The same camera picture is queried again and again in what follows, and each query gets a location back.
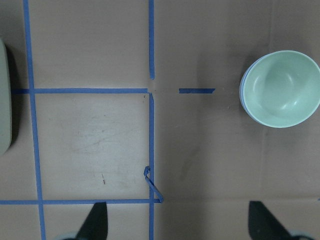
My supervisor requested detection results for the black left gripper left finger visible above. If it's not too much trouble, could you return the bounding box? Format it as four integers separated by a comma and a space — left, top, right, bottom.
75, 202, 108, 240

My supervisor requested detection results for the cream toaster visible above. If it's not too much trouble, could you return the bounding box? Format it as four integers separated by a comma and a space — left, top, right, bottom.
0, 39, 12, 156

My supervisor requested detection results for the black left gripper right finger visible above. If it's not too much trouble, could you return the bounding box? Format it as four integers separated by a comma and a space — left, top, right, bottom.
248, 201, 292, 240

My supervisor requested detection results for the green bowl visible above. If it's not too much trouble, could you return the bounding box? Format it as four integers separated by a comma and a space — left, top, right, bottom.
244, 50, 320, 128

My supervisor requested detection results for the blue bowl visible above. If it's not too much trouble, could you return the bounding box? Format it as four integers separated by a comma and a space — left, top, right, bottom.
239, 53, 270, 126

